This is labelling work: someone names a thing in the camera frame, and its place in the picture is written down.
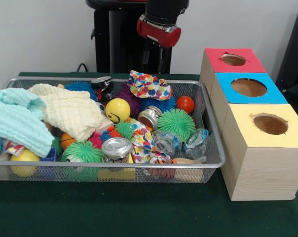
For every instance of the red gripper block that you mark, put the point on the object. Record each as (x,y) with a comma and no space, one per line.
(158,34)

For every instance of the polka dot colourful cloth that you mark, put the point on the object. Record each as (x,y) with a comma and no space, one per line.
(149,86)

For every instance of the cream yellow cloth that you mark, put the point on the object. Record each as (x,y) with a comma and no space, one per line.
(69,111)

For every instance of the mint green cloth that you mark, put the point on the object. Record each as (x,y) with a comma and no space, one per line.
(18,123)

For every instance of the clear shallow mesh bin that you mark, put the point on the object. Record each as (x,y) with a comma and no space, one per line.
(203,94)

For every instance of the wooden box with three holes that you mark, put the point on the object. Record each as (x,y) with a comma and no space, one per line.
(257,168)

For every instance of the purple spiky ball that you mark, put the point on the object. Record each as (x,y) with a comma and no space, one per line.
(126,95)

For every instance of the red ball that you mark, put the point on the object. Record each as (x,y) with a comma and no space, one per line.
(185,104)

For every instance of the silver can with dark rim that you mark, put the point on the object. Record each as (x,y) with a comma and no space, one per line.
(148,118)

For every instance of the yellow smiley ball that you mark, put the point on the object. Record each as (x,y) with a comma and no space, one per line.
(117,109)

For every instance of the large green spiky ball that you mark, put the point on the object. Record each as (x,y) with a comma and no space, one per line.
(176,124)

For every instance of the crushed silver can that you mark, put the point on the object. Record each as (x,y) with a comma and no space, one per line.
(116,148)

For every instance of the small green spiky ball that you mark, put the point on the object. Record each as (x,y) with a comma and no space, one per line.
(82,152)

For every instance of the black chair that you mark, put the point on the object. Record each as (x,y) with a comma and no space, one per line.
(294,54)

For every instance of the plain yellow ball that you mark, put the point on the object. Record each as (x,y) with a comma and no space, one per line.
(24,159)

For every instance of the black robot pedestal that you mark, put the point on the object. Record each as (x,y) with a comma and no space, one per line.
(104,39)

